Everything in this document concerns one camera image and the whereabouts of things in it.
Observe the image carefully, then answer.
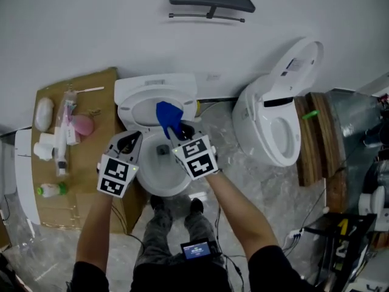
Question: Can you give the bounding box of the white oval pouch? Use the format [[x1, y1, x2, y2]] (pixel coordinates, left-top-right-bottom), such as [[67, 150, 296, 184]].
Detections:
[[35, 97, 55, 133]]

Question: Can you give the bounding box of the person's right leg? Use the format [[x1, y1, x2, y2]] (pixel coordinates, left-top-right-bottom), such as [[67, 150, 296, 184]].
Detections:
[[184, 210, 221, 257]]

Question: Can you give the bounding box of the brown cardboard box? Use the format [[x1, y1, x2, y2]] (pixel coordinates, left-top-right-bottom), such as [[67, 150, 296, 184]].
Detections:
[[31, 67, 146, 234]]

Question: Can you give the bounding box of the clear plastic packet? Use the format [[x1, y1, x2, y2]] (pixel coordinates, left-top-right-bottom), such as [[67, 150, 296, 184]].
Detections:
[[54, 90, 81, 178]]

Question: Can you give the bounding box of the wooden platform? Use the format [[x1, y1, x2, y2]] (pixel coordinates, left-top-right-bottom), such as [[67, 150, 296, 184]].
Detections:
[[293, 92, 347, 187]]

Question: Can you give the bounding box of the person's black shoe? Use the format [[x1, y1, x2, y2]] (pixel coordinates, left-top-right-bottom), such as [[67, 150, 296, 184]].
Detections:
[[150, 194, 167, 212], [189, 197, 205, 215]]

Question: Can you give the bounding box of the white flat stick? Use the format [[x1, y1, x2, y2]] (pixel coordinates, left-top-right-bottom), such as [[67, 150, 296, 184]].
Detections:
[[75, 86, 105, 94]]

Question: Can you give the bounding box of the black power cable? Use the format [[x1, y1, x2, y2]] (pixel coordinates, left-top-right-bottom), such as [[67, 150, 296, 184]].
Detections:
[[300, 177, 328, 230]]

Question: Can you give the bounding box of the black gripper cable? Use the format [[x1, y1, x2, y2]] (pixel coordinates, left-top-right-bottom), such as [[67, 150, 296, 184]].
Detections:
[[111, 204, 145, 249], [214, 205, 244, 285]]

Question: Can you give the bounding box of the person's left leg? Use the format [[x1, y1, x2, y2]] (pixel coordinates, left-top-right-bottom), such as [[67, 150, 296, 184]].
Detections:
[[135, 207, 174, 267]]

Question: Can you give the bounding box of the white toilet lid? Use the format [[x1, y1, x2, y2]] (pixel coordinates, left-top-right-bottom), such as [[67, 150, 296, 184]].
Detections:
[[114, 72, 199, 129]]

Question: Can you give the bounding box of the pink spray bottle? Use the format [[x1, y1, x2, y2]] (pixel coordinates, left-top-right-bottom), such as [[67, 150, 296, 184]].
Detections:
[[67, 102, 95, 137]]

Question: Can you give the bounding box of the person's leg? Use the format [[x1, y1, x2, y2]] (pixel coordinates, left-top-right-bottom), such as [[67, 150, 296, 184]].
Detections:
[[135, 207, 174, 267], [184, 210, 221, 257]]

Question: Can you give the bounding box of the white smart toilet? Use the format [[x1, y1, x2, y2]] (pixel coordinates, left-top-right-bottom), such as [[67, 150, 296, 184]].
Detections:
[[232, 36, 325, 167]]

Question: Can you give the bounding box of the small white box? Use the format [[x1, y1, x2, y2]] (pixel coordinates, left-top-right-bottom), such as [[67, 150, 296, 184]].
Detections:
[[65, 122, 80, 146]]

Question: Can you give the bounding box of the person's right black shoe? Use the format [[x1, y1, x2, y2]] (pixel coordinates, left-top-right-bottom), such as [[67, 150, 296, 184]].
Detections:
[[189, 197, 205, 215]]

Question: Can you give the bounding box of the person's left black shoe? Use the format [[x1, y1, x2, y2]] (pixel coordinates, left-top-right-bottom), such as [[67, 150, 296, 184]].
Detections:
[[150, 194, 167, 212]]

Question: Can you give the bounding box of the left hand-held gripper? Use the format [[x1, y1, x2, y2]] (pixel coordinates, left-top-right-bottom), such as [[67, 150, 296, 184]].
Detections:
[[96, 130, 144, 199]]

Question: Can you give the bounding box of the person's right forearm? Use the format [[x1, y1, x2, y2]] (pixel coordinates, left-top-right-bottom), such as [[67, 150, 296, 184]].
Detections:
[[204, 170, 280, 263]]

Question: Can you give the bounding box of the person's left forearm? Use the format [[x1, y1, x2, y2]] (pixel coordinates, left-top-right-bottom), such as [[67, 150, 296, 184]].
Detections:
[[75, 192, 125, 266]]

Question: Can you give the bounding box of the white paper roll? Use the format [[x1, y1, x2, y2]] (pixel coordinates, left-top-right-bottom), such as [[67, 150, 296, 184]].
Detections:
[[39, 131, 58, 145], [32, 142, 55, 161]]

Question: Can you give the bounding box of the blue cloth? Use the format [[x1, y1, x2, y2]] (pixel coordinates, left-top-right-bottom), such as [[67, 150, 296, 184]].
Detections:
[[156, 101, 184, 139]]

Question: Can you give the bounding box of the black metal cart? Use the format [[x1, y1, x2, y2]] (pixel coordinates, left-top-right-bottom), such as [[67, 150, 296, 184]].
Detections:
[[303, 212, 379, 292]]

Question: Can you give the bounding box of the person's black shirt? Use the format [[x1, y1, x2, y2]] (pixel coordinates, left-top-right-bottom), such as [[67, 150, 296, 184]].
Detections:
[[71, 243, 317, 292]]

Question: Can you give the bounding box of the black screen device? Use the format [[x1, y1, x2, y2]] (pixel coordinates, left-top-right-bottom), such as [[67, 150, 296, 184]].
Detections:
[[180, 238, 220, 261]]

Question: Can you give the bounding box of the white bottle green cap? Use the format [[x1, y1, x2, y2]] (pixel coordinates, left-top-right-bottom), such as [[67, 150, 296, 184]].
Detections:
[[36, 182, 68, 198]]

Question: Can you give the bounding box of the white power strip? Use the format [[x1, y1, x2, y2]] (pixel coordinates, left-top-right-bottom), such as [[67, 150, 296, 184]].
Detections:
[[285, 228, 306, 246]]

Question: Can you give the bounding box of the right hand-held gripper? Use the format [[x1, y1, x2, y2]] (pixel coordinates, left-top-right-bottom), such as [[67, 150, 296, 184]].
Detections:
[[168, 120, 219, 181]]

